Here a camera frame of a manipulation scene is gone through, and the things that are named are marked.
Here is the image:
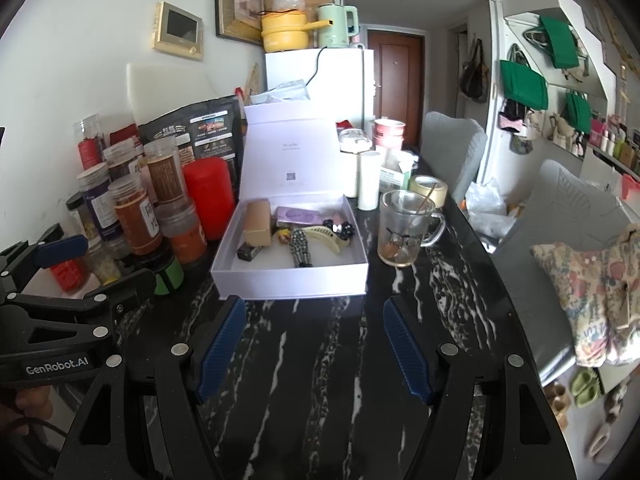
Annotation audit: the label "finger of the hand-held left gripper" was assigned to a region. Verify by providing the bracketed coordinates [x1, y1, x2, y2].
[0, 234, 90, 306]
[0, 269, 157, 356]

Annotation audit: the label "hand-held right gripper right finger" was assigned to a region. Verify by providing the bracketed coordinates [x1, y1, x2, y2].
[384, 296, 576, 480]

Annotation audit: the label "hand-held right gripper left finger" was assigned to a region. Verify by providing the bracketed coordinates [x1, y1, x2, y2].
[60, 296, 247, 480]

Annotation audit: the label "black white gingham scrunchie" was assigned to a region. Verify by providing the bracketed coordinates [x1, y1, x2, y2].
[287, 227, 313, 268]

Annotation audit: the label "brown cardboard box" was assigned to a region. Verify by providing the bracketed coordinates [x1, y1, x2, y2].
[243, 200, 275, 247]

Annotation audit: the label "cream hair claw clip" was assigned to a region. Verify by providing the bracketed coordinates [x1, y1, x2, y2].
[302, 226, 353, 252]

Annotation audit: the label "black beaded hair clip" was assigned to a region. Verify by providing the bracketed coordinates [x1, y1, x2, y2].
[322, 219, 355, 238]

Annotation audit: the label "purple small box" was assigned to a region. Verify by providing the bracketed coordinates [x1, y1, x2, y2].
[275, 206, 346, 228]

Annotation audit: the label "white lidded gift box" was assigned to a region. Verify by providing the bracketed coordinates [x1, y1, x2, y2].
[210, 102, 371, 301]

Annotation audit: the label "person's left hand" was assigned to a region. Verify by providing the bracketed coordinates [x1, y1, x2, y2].
[14, 389, 53, 423]

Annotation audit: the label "red jar black lid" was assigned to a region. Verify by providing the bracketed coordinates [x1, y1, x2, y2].
[50, 255, 91, 295]

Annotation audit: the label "black lid spice jar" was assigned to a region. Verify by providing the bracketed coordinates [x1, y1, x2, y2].
[66, 192, 98, 241]

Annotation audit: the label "clear jar of grains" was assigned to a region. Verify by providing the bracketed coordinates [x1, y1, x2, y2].
[85, 240, 126, 286]

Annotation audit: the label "blue label spice jar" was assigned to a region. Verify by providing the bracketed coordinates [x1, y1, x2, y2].
[76, 164, 123, 241]

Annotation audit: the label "orange powder jar white label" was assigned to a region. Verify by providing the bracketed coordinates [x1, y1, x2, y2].
[107, 174, 165, 256]

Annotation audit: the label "green jar black lid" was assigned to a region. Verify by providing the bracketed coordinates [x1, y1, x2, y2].
[150, 255, 185, 296]

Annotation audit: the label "red label spice jar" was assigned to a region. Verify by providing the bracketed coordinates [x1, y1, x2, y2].
[73, 115, 107, 171]

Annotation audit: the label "dark brown spice jar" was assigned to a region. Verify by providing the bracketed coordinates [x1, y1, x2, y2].
[103, 139, 142, 181]

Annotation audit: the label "glass mug with cartoon print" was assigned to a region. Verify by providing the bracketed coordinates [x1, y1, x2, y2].
[377, 190, 447, 268]

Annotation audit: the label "short orange spice jar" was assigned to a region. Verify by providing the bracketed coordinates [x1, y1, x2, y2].
[159, 199, 208, 265]

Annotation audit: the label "tall brown spice jar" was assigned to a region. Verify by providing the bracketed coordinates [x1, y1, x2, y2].
[143, 136, 187, 206]

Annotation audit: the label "red canister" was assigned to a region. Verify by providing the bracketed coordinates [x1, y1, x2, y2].
[182, 156, 236, 241]

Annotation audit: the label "wooden stick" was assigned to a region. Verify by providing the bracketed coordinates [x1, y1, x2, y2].
[417, 182, 439, 217]

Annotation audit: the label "clear plastic bag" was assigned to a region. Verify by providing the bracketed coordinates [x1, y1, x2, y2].
[462, 177, 508, 246]

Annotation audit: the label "beige tape roll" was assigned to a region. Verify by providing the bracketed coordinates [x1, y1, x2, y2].
[409, 176, 448, 208]

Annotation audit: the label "white cylinder tumbler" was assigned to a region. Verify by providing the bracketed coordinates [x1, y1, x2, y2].
[357, 151, 383, 211]

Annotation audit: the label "small white green box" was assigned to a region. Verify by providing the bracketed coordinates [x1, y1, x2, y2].
[381, 152, 418, 193]

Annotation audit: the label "green slippers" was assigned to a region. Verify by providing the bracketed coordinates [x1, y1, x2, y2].
[570, 370, 601, 408]

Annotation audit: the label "floral cushion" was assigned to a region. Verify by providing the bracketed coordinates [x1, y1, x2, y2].
[530, 227, 640, 367]

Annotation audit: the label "white foam board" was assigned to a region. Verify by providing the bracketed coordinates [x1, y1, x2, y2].
[126, 62, 217, 126]

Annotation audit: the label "black coffee bag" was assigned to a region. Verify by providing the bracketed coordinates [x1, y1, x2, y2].
[137, 95, 242, 181]

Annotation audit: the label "large grey chair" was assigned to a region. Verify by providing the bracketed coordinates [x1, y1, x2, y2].
[492, 159, 640, 386]

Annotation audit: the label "small grey chair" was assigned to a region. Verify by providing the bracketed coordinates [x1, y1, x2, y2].
[420, 111, 488, 206]

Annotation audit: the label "white jar with lid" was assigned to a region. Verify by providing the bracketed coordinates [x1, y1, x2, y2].
[337, 129, 373, 198]

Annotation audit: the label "pink paper cup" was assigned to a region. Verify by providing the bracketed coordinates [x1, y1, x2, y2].
[372, 117, 406, 152]

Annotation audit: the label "gold framed intercom panel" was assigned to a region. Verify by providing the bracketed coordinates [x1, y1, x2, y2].
[152, 1, 205, 62]

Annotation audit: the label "brown door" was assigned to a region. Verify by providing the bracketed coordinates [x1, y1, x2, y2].
[367, 30, 426, 148]

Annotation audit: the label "white fridge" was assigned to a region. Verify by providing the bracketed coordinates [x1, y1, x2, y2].
[265, 47, 376, 136]

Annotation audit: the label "dark handbag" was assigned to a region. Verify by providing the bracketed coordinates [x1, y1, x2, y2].
[459, 38, 490, 104]

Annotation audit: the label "green tote bag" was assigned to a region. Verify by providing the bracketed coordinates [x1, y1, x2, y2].
[500, 60, 549, 111]

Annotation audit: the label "row of bottles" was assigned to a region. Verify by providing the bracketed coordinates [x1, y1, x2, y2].
[590, 117, 640, 181]

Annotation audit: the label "yellow pot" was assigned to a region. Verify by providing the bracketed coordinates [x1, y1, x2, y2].
[260, 10, 333, 53]

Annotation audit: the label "green electric kettle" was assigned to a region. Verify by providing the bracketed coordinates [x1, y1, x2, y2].
[317, 4, 360, 50]

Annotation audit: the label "black power cable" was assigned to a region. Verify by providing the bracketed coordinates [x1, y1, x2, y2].
[305, 46, 328, 101]

